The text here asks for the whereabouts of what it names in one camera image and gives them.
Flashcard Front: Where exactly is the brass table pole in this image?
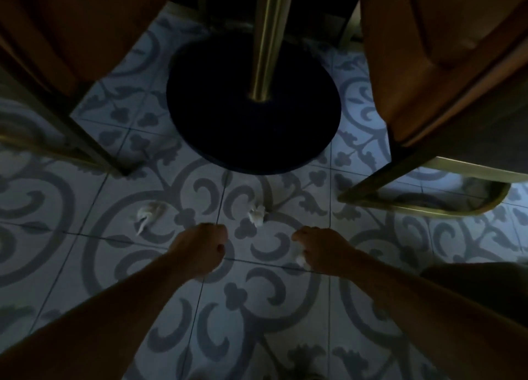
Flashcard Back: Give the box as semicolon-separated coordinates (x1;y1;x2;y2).
250;0;297;103

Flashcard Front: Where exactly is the black round table base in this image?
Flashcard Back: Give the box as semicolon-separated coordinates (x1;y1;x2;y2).
166;28;342;176

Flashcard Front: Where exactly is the brown leather chair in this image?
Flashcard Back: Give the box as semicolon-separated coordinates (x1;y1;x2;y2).
337;0;528;219
0;0;194;177

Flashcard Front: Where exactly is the person's right forearm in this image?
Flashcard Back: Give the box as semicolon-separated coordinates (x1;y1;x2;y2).
342;248;528;380

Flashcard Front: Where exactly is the person's left hand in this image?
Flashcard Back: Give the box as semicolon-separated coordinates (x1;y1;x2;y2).
166;222;229;280

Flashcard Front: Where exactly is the person's left forearm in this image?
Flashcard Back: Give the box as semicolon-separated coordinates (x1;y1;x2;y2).
0;252;198;380

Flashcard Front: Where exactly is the person's dark trouser leg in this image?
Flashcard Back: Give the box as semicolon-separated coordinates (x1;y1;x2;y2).
420;261;528;331

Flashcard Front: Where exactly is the person's right hand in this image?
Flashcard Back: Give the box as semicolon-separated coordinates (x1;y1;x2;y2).
291;226;358;276

